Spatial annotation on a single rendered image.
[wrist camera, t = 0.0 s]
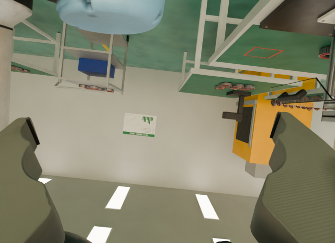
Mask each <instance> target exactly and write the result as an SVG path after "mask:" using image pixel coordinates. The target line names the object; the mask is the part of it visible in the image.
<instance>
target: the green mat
mask: <svg viewBox="0 0 335 243"><path fill-rule="evenodd" d="M259 27H260V26H259V25H252V26H251V27H250V28H249V29H248V30H247V31H245V32H244V33H243V34H242V35H241V36H240V37H239V38H238V39H237V40H236V41H235V42H234V43H233V44H232V45H231V46H230V47H229V48H228V49H227V50H226V51H225V52H224V53H223V54H222V55H221V56H220V57H219V58H218V59H217V60H216V62H223V63H232V64H240V65H248V66H257V67H265V68H274V69H282V70H290V71H299V72H307V73H315V74H324V75H327V72H328V64H329V59H323V58H320V57H319V50H320V49H322V48H325V47H328V46H331V42H332V37H327V36H319V35H310V34H302V33H294V32H286V31H278V30H270V29H262V28H259ZM254 47H256V48H254ZM258 47H260V48H258ZM253 48H254V49H253ZM263 48H264V49H263ZM267 48H268V49H267ZM251 49H253V50H252V51H250V50H251ZM271 49H273V50H271ZM275 49H276V50H275ZM279 50H284V51H283V52H281V51H279ZM249 51H250V52H249ZM247 52H249V53H247ZM279 52H281V53H279ZM246 53H247V54H246ZM277 53H279V54H277ZM244 54H246V56H244ZM275 54H277V55H275ZM273 55H275V56H273ZM271 56H273V57H271ZM269 57H271V58H269Z"/></svg>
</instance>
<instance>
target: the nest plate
mask: <svg viewBox="0 0 335 243"><path fill-rule="evenodd" d="M317 22H322V23H330V24H335V8H334V9H333V10H331V11H329V12H328V13H326V14H325V15H323V16H321V17H320V18H318V21H317Z"/></svg>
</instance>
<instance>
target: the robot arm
mask: <svg viewBox="0 0 335 243"><path fill-rule="evenodd" d="M48 1H51V2H54V3H56V10H57V11H58V14H59V17H60V18H61V20H62V21H64V22H65V23H66V24H68V25H70V26H75V27H76V28H79V29H83V30H87V31H92V32H98V33H106V34H136V33H142V32H146V31H149V30H151V29H153V28H155V27H156V26H157V25H158V24H159V23H160V21H161V19H162V16H163V11H164V5H165V0H48ZM32 6H33V0H0V243H92V242H91V241H89V240H88V239H86V238H84V237H82V236H80V235H77V234H74V233H71V232H66V231H64V229H63V226H62V223H61V220H60V217H59V214H58V211H57V209H56V207H55V205H54V203H53V201H52V199H51V197H50V194H49V192H48V190H47V189H46V186H45V184H44V183H43V182H41V181H39V178H40V176H41V174H42V168H41V166H40V164H39V162H38V159H37V157H36V155H35V153H34V152H35V150H36V148H37V145H39V144H40V142H39V139H38V137H37V134H36V131H35V128H34V125H33V122H32V120H31V118H30V117H27V118H17V119H15V120H14V121H13V122H12V123H10V124H9V101H10V76H11V50H12V31H13V28H14V26H15V25H17V24H18V23H20V22H22V21H23V20H25V19H27V18H28V17H30V16H31V15H32ZM270 138H272V140H273V142H274V144H275V146H274V149H273V152H272V154H271V157H270V160H269V166H270V167H271V169H272V172H271V173H269V174H268V175H267V177H266V179H265V182H264V184H263V187H262V190H261V192H260V195H259V197H258V200H257V203H256V205H255V209H254V213H253V217H252V221H251V225H250V229H251V233H252V235H253V236H254V238H255V239H256V240H257V242H258V243H335V151H334V149H333V148H332V147H330V146H329V145H328V144H327V143H326V142H325V141H324V140H323V139H322V138H320V137H319V136H318V135H317V134H315V133H314V132H313V131H312V130H310V129H309V128H308V127H307V126H305V125H304V124H303V123H302V122H300V121H299V120H298V119H297V118H296V117H294V116H293V115H292V114H290V113H288V112H277V114H276V117H275V120H274V123H273V127H272V131H271V134H270Z"/></svg>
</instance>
